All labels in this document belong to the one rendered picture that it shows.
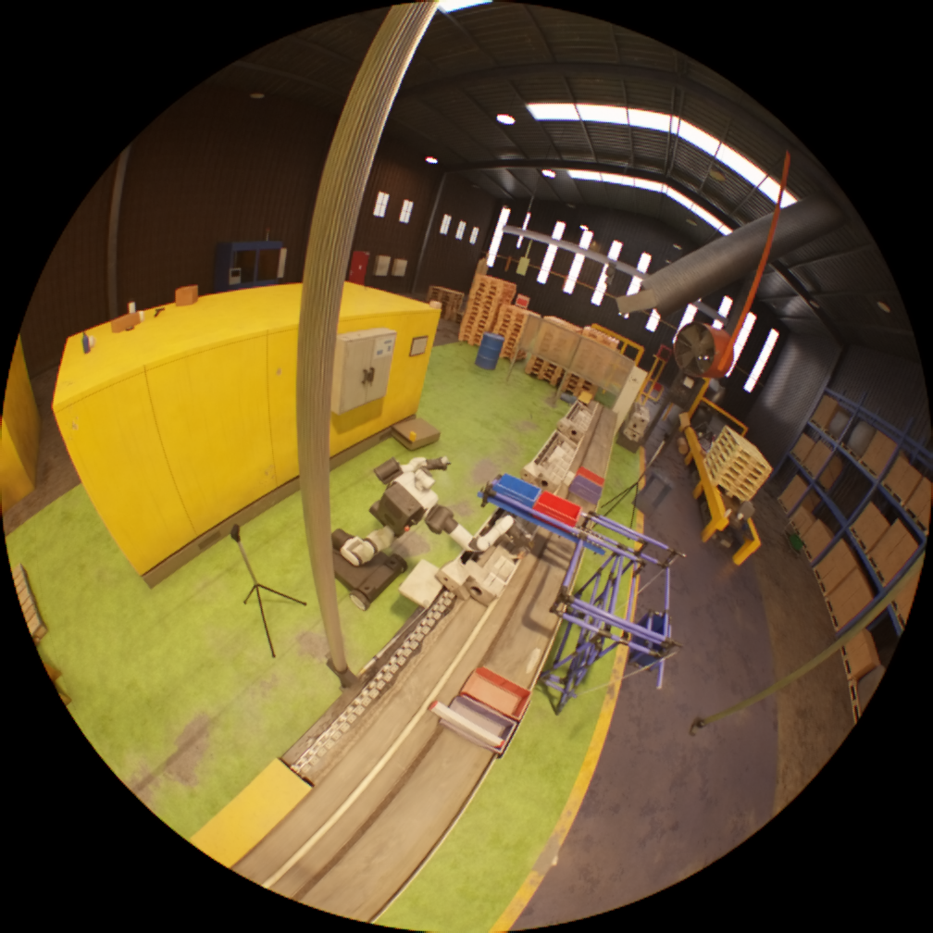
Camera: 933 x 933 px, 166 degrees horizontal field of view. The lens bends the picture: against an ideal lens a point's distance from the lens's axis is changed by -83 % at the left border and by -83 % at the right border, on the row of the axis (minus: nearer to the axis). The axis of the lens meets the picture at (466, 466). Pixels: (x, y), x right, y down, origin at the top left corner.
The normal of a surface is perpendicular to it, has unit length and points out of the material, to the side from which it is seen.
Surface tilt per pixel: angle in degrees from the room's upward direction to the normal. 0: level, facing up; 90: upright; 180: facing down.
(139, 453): 90
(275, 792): 0
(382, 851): 0
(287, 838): 0
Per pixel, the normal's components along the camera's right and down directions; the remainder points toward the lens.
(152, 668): 0.26, -0.77
